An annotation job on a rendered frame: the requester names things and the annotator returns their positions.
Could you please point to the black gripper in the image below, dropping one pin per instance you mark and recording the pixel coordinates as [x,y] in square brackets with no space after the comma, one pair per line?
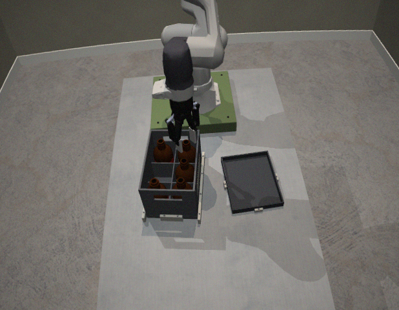
[180,111]

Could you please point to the grey divided crate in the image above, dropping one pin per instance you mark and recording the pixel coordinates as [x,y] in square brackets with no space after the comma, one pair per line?
[165,173]

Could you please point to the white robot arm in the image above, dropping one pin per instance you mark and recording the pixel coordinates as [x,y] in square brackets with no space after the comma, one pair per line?
[187,65]

